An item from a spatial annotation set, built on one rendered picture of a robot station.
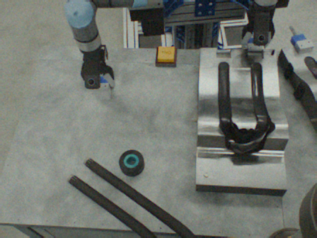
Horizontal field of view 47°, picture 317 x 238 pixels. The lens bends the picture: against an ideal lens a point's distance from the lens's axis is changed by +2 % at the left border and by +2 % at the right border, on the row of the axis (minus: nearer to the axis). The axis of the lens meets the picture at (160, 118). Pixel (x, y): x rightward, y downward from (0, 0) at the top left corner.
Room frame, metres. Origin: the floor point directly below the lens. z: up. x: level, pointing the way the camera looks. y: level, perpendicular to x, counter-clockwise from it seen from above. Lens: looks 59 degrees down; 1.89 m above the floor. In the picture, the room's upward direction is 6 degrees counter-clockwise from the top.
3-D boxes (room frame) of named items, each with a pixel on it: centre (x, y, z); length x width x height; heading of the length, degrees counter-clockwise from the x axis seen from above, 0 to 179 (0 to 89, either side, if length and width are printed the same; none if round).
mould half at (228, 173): (0.59, -0.25, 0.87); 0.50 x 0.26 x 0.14; 170
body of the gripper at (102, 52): (0.80, 0.19, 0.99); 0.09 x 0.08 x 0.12; 175
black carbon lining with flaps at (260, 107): (0.61, -0.27, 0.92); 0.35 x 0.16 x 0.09; 170
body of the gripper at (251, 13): (0.90, -0.38, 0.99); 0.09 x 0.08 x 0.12; 171
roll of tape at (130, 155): (0.48, 0.11, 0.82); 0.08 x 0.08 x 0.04
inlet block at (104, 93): (0.81, 0.19, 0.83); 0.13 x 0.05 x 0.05; 175
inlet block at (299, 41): (0.88, -0.53, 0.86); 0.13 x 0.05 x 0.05; 8
